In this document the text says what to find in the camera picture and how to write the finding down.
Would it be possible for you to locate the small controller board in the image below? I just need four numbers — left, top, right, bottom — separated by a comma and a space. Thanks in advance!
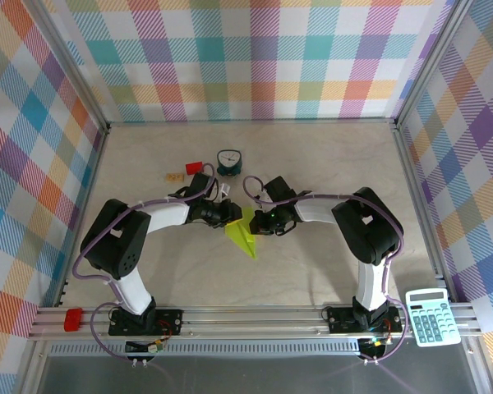
124, 337, 166, 356
357, 335, 392, 359

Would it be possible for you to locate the aluminium frame post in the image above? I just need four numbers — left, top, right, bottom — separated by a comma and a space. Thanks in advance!
26, 0, 110, 135
394, 0, 476, 132

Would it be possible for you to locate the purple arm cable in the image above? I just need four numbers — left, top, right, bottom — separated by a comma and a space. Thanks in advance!
243, 175, 408, 364
72, 163, 217, 364

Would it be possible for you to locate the small teal alarm clock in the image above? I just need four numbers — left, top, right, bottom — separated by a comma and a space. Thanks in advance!
216, 149, 244, 176

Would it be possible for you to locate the aluminium mounting rail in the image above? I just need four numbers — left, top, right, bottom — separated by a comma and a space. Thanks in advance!
27, 302, 484, 341

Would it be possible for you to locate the perforated metal strip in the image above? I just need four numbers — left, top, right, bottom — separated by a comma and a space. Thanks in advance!
48, 342, 362, 359

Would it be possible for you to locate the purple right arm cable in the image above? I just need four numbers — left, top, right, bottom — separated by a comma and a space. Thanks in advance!
243, 175, 408, 364

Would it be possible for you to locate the red plastic clamp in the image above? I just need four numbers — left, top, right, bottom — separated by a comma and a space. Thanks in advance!
64, 308, 83, 332

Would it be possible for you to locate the light teal calculator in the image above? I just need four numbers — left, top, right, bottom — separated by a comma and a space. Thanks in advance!
405, 288, 463, 348

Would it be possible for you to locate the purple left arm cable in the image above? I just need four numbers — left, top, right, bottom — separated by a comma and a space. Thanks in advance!
72, 163, 217, 364

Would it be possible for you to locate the grey metal sheet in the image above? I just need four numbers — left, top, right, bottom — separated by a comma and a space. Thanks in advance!
36, 355, 477, 394

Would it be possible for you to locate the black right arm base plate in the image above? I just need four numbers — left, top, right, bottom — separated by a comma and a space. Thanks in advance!
326, 305, 403, 334

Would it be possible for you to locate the lime green paper sheet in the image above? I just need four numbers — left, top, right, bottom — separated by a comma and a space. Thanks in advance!
224, 207, 259, 260

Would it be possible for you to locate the aluminium frame bar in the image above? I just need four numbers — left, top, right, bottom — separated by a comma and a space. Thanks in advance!
55, 125, 110, 309
105, 117, 399, 127
392, 122, 455, 307

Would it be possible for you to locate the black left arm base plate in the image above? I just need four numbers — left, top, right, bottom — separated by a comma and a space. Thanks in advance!
108, 308, 185, 337

